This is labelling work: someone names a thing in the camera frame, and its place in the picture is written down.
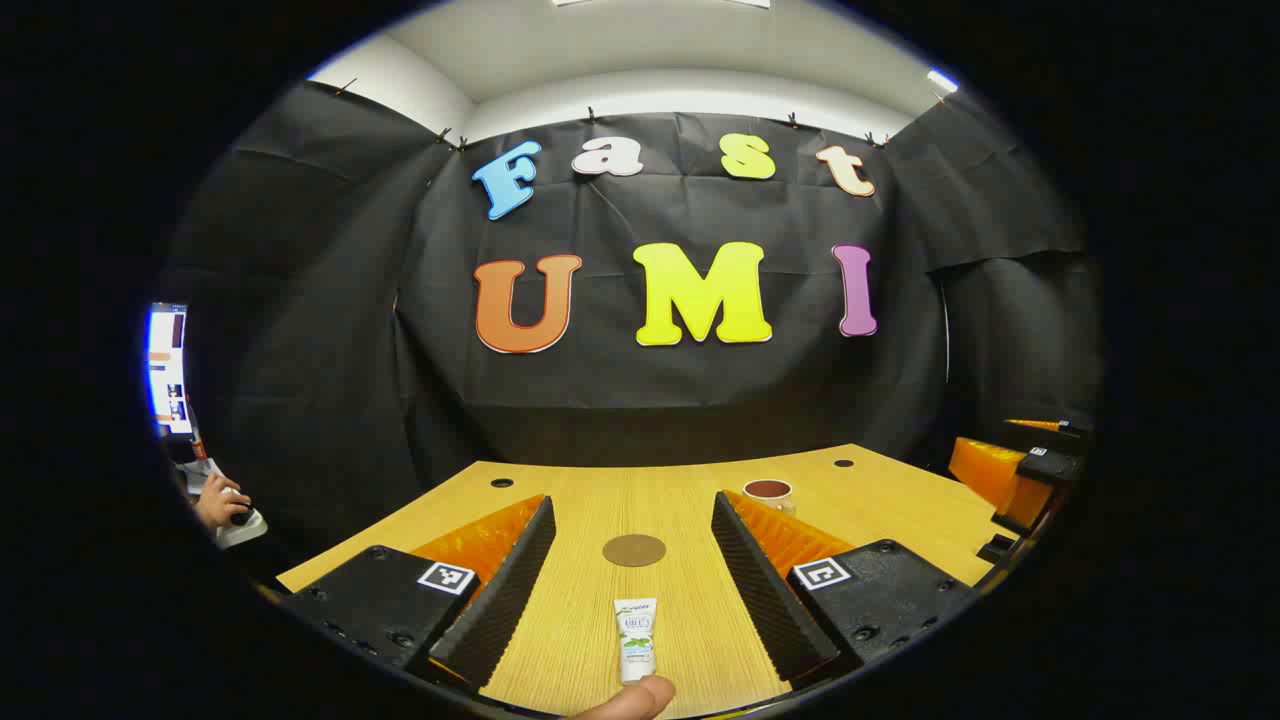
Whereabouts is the computer monitor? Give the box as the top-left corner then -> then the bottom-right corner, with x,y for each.
147,302 -> 196,438

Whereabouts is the wooden desktop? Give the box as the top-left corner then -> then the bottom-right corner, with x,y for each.
277,444 -> 1021,719

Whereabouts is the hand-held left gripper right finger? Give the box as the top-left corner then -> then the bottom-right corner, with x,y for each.
711,490 -> 986,691

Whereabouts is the black backdrop cloth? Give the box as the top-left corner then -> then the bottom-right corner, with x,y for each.
160,80 -> 1101,566

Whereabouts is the white toothpaste tube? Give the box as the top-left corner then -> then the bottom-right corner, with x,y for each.
614,598 -> 659,684

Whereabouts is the beige cup with handle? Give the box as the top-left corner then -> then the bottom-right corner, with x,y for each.
742,479 -> 798,516

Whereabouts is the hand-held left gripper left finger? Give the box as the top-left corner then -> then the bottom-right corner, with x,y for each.
285,493 -> 557,691

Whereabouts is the round brown coaster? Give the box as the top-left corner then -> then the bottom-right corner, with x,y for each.
602,534 -> 668,568

